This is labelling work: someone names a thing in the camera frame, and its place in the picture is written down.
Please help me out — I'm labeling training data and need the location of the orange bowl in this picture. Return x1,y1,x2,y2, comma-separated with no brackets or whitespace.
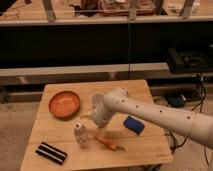
48,91,81,120

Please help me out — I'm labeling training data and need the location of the black box on shelf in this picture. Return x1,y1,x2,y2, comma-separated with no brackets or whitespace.
166,46,213,74

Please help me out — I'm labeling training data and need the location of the blue sponge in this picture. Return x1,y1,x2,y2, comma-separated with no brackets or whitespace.
123,116,145,135

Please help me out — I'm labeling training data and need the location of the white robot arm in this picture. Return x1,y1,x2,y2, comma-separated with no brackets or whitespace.
90,87,213,150

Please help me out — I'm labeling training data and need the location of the black power adapter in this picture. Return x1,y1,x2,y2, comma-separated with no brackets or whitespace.
165,94,186,108

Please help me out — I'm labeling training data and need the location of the small clear bottle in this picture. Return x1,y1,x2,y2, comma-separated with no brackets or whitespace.
74,123,88,148

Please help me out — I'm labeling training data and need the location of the black white striped block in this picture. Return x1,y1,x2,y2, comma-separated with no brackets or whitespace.
35,142,67,165

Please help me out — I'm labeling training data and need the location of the wooden table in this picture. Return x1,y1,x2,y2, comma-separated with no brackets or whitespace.
20,80,173,171

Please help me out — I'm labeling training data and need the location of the grey metal shelf rail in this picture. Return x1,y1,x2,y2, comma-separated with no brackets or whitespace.
0,62,169,85

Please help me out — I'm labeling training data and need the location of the black floor cable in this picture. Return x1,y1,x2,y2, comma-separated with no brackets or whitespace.
156,74,213,171

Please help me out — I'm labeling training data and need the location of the clear plastic cup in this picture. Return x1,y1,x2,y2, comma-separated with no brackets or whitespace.
90,93,104,112

